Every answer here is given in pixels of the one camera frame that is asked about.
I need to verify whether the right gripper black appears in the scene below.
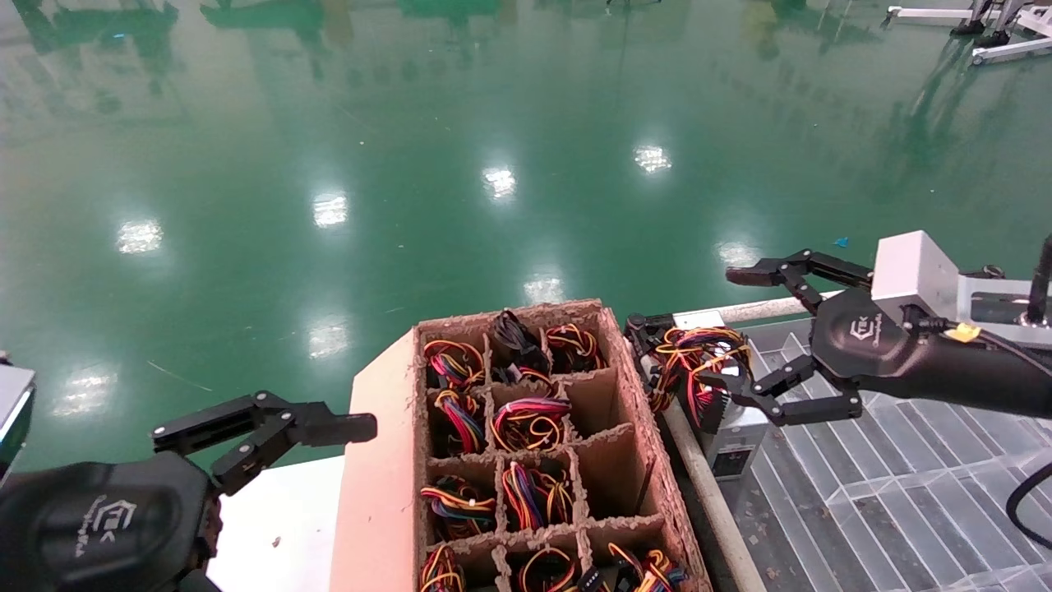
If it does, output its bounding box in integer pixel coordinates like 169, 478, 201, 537
697, 248, 927, 428

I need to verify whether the black looped cable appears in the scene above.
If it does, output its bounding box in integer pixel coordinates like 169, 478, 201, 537
1006, 460, 1052, 552

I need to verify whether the power supply with wire bundle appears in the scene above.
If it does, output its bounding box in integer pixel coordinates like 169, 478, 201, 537
491, 397, 572, 453
419, 543, 468, 592
421, 475, 498, 539
501, 459, 574, 531
518, 547, 580, 592
544, 322, 609, 375
657, 326, 772, 483
431, 388, 487, 455
579, 541, 687, 592
423, 339, 487, 389

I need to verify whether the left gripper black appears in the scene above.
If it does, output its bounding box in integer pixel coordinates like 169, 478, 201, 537
0, 391, 380, 592

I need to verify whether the long white pipe rail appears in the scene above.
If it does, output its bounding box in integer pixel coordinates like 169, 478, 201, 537
722, 289, 847, 325

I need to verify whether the brown cardboard divider box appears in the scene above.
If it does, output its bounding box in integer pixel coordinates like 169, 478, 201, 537
329, 298, 716, 592

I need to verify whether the silver power supply with wires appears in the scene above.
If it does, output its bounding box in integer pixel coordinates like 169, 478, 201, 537
623, 310, 728, 412

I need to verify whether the clear acrylic stepped tray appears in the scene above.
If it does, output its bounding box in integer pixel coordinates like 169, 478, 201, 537
740, 317, 1052, 592

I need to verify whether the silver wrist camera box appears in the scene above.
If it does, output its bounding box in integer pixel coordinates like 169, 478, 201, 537
0, 354, 38, 486
871, 230, 1052, 350

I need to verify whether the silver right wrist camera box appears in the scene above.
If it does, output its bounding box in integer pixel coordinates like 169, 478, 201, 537
871, 230, 1052, 350

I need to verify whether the grey metal floor frame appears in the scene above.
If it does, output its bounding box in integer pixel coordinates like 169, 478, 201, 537
884, 0, 1052, 67

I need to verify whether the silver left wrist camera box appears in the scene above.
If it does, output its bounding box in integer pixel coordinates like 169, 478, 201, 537
0, 354, 38, 486

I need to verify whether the power supply with black connectors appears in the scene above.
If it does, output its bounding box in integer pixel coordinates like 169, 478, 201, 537
489, 308, 553, 383

